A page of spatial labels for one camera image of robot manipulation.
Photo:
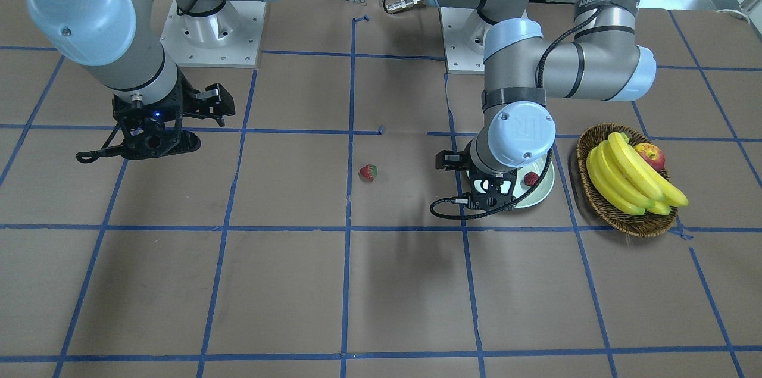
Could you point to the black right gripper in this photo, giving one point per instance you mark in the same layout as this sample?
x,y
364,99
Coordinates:
x,y
184,99

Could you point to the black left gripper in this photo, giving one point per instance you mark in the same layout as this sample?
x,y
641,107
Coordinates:
x,y
450,161

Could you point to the red strawberry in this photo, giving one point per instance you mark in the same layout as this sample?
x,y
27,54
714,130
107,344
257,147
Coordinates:
x,y
368,173
531,179

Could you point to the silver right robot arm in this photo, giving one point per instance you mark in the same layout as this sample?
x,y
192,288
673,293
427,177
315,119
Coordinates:
x,y
113,41

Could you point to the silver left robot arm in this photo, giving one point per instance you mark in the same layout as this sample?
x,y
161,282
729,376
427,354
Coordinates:
x,y
597,58

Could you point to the light green plate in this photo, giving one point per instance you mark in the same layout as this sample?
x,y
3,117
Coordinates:
x,y
542,188

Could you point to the yellow banana bunch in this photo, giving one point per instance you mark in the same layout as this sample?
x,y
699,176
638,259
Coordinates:
x,y
627,182

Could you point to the brown wicker basket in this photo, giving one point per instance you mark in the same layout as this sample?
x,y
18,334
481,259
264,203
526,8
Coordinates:
x,y
644,226

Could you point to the red yellow apple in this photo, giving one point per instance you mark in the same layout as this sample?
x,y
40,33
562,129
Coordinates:
x,y
652,155

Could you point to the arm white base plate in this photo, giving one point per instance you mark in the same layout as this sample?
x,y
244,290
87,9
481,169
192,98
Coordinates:
x,y
466,36
230,38

